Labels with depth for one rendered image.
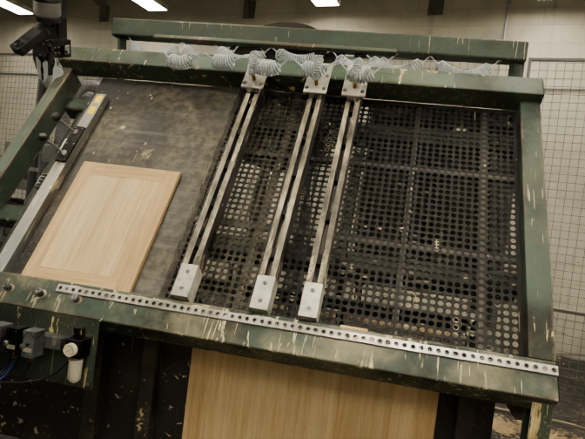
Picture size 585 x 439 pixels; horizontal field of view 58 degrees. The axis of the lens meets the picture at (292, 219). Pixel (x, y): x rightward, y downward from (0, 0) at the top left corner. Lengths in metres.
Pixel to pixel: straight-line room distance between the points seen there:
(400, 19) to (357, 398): 5.63
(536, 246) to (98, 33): 8.01
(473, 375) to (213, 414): 0.96
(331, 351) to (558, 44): 5.53
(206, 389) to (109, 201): 0.83
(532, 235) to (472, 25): 5.07
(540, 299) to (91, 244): 1.59
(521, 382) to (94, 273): 1.47
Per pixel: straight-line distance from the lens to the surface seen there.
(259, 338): 1.74
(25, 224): 2.30
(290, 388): 2.00
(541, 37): 6.80
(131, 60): 2.70
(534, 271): 1.92
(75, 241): 2.18
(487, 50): 2.86
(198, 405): 2.12
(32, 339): 1.95
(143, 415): 2.18
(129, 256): 2.05
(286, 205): 2.00
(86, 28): 9.36
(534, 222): 2.03
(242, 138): 2.21
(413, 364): 1.70
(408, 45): 2.85
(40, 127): 2.69
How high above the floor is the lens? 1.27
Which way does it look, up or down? 1 degrees down
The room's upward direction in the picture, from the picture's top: 7 degrees clockwise
